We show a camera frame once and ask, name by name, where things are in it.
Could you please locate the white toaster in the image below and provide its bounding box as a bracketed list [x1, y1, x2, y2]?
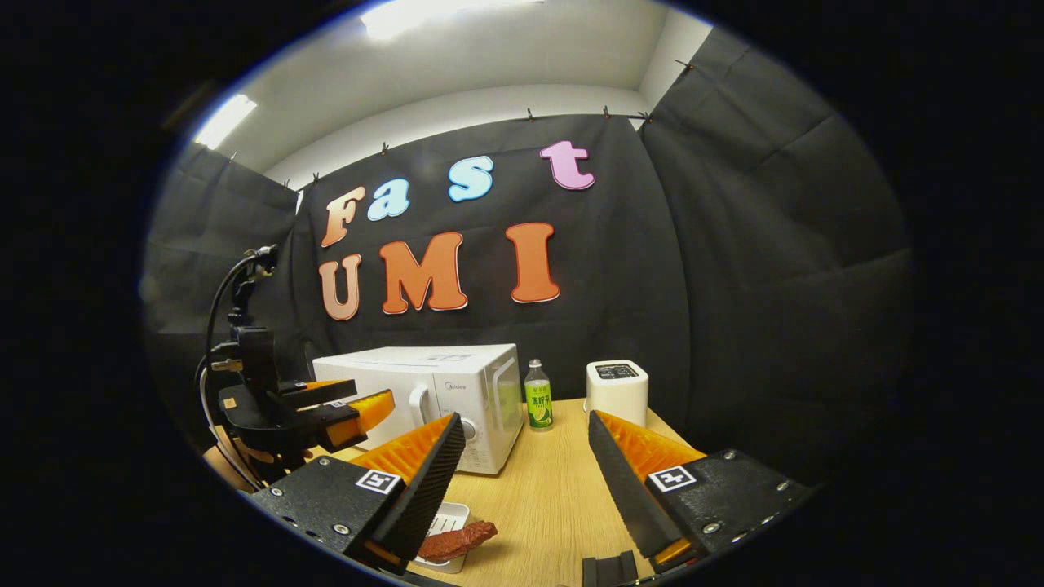
[583, 360, 650, 428]

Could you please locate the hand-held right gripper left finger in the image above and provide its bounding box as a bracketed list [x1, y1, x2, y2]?
[249, 412, 467, 576]

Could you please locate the narrow ceiling light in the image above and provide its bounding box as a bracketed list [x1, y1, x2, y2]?
[193, 94, 258, 151]

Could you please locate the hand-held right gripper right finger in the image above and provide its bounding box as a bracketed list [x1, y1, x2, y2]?
[587, 410, 816, 576]

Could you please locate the large ceiling light panel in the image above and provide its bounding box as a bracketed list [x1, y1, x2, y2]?
[359, 0, 539, 42]

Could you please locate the white microwave oven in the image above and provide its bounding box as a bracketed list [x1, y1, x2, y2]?
[312, 344, 525, 476]

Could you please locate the green label drink bottle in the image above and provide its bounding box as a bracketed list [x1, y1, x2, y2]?
[524, 359, 554, 432]

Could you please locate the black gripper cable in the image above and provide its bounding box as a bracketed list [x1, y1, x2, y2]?
[196, 254, 266, 490]

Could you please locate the white rectangular plate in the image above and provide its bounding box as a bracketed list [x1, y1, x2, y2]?
[408, 502, 471, 574]

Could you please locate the brown meat slice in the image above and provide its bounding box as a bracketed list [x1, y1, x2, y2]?
[418, 521, 498, 562]

